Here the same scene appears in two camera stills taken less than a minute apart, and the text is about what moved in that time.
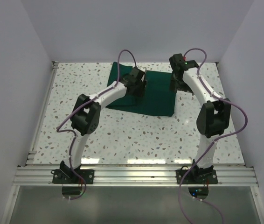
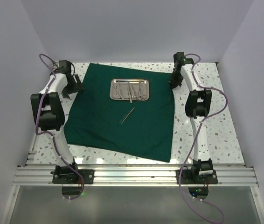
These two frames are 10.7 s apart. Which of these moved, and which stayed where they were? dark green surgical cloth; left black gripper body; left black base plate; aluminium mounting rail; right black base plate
Moved: left black gripper body; dark green surgical cloth
Stayed: aluminium mounting rail; left black base plate; right black base plate
